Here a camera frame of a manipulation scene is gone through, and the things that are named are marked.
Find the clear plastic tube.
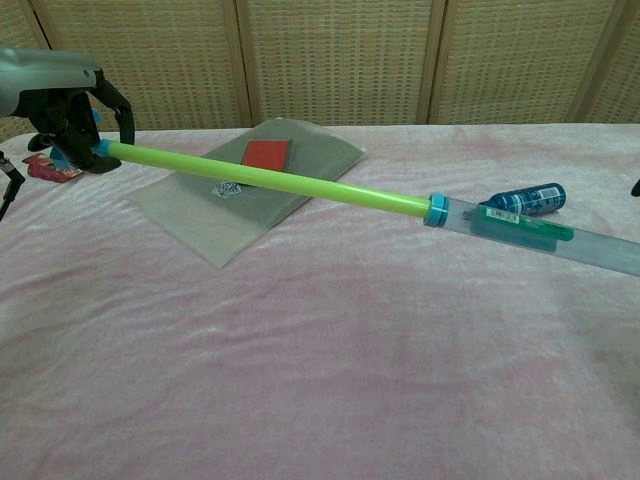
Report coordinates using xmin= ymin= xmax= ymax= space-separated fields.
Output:
xmin=423 ymin=192 xmax=640 ymax=277

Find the red rectangular card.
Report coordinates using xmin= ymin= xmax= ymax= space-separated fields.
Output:
xmin=241 ymin=139 xmax=294 ymax=170

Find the grey cloth in plastic bag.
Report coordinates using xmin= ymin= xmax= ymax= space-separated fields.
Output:
xmin=121 ymin=117 xmax=370 ymax=270

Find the green plunger with blue handle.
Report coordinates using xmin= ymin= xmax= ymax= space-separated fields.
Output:
xmin=47 ymin=108 xmax=557 ymax=254

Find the pink tablecloth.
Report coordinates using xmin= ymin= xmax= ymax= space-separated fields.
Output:
xmin=0 ymin=122 xmax=640 ymax=480

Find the red snack packet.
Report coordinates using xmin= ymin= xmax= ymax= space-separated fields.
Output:
xmin=22 ymin=153 xmax=84 ymax=182

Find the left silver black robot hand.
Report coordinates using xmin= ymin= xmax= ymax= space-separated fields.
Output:
xmin=0 ymin=47 xmax=136 ymax=175

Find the blue spray bottle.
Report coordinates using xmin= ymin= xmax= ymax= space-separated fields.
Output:
xmin=479 ymin=182 xmax=568 ymax=219

